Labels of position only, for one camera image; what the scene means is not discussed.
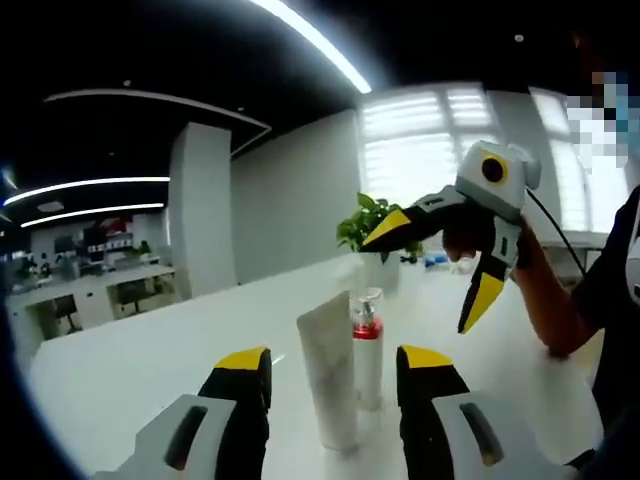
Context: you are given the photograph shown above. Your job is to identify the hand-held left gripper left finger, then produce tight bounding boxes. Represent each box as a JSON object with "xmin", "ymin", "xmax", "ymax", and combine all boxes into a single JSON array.
[{"xmin": 92, "ymin": 344, "xmax": 274, "ymax": 480}]

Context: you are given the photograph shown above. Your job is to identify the person's right hand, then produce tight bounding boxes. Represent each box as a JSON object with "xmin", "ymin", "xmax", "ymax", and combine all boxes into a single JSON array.
[{"xmin": 441, "ymin": 218, "xmax": 497, "ymax": 265}]

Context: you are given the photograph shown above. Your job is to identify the row of white office desks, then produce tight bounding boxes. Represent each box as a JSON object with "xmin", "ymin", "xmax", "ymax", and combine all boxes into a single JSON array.
[{"xmin": 7, "ymin": 262, "xmax": 179, "ymax": 341}]

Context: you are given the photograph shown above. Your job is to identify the black cable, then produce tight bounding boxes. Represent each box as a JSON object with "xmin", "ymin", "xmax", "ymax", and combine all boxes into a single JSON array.
[{"xmin": 524, "ymin": 188, "xmax": 590, "ymax": 277}]

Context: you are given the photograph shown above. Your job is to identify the office ceiling light strip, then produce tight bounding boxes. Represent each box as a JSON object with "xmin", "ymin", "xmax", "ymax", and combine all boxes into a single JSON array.
[
  {"xmin": 19, "ymin": 201, "xmax": 166, "ymax": 229},
  {"xmin": 3, "ymin": 174, "xmax": 172, "ymax": 207}
]

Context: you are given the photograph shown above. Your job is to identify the long ceiling light strip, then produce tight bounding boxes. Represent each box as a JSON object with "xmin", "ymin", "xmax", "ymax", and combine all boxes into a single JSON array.
[{"xmin": 247, "ymin": 0, "xmax": 374, "ymax": 95}]

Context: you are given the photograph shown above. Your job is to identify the green potted plant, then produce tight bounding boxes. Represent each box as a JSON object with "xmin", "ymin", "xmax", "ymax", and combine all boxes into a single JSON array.
[{"xmin": 335, "ymin": 192, "xmax": 426, "ymax": 292}]

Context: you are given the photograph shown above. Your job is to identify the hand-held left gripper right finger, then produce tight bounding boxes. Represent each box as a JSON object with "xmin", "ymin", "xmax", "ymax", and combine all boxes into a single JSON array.
[{"xmin": 396, "ymin": 343, "xmax": 579, "ymax": 480}]

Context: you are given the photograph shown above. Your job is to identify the window blinds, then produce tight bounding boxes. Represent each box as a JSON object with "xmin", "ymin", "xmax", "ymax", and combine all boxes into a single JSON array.
[{"xmin": 358, "ymin": 82, "xmax": 604, "ymax": 236}]

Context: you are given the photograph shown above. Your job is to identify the tall white skincare tube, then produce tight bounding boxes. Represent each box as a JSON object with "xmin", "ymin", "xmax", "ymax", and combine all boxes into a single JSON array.
[{"xmin": 296, "ymin": 291, "xmax": 362, "ymax": 452}]

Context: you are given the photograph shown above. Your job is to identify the white bottle red collar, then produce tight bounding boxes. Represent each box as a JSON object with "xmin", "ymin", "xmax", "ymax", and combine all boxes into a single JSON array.
[{"xmin": 348, "ymin": 287, "xmax": 387, "ymax": 412}]

